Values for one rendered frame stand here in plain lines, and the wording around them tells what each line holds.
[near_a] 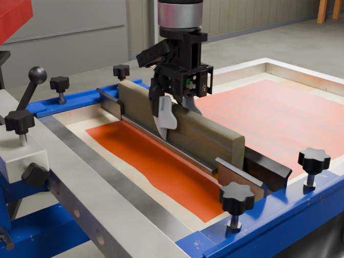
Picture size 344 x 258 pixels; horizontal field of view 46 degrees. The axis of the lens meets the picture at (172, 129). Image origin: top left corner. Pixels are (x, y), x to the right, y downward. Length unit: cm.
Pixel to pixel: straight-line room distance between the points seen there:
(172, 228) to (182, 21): 32
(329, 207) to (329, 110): 45
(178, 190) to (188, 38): 25
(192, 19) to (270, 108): 45
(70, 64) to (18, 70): 57
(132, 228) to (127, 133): 44
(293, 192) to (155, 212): 21
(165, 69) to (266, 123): 35
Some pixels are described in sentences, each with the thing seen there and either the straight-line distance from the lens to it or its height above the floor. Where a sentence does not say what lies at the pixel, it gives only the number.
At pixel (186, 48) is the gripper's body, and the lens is 67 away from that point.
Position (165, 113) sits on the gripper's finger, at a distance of 73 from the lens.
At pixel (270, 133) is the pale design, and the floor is 95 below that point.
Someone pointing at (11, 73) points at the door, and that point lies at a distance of 429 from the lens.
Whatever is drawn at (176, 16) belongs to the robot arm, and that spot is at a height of 123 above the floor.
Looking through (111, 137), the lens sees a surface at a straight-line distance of 88.
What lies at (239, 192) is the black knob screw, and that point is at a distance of 51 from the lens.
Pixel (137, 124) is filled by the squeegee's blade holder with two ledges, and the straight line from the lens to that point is 84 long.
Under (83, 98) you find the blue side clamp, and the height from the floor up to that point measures 100.
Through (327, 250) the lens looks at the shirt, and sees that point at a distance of 103.
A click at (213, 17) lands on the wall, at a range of 594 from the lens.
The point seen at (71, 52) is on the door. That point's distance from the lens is 453.
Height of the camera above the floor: 134
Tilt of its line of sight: 25 degrees down
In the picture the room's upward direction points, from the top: straight up
